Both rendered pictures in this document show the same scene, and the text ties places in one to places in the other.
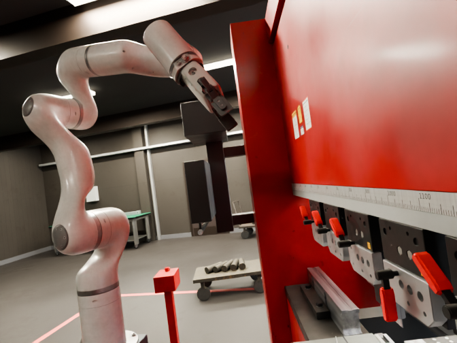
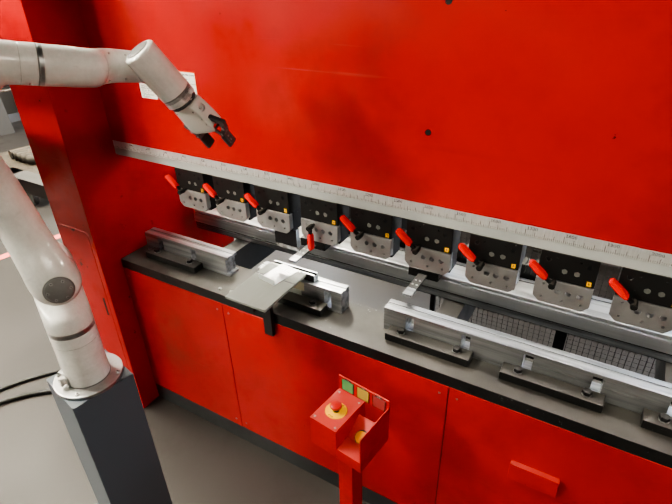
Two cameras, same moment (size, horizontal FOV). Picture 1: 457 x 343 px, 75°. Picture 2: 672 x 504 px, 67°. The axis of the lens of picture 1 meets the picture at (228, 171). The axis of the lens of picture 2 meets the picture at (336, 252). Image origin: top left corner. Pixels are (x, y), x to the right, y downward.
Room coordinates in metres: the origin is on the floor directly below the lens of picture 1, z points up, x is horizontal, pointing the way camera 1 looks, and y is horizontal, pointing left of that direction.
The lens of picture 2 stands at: (-0.28, 1.04, 2.05)
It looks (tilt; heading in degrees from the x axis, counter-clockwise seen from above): 30 degrees down; 300
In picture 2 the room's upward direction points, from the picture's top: 2 degrees counter-clockwise
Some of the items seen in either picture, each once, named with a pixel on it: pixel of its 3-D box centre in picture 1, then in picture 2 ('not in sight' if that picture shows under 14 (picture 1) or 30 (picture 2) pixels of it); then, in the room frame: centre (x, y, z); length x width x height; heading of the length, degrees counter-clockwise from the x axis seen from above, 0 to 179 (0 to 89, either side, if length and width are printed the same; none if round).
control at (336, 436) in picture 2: not in sight; (349, 421); (0.27, 0.04, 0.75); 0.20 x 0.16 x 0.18; 171
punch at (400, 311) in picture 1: (388, 297); (287, 237); (0.73, -0.34, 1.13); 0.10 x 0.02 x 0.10; 179
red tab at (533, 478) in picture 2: not in sight; (532, 478); (-0.29, -0.16, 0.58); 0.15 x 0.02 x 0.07; 179
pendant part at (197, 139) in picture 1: (213, 173); not in sight; (2.00, 0.10, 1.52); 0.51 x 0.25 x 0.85; 179
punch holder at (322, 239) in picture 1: (326, 220); (198, 186); (1.16, -0.35, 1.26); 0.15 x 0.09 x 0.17; 179
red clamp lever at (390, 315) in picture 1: (390, 295); (311, 236); (0.58, -0.28, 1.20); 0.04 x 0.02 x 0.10; 89
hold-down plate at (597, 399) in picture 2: not in sight; (550, 386); (-0.27, -0.26, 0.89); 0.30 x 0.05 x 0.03; 179
